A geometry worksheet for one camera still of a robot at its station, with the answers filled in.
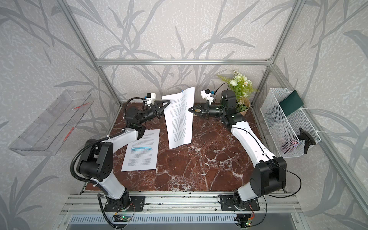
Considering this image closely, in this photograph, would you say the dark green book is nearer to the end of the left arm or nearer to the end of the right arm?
the end of the right arm

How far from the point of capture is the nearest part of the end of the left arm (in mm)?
667

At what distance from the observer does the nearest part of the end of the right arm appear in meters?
0.58
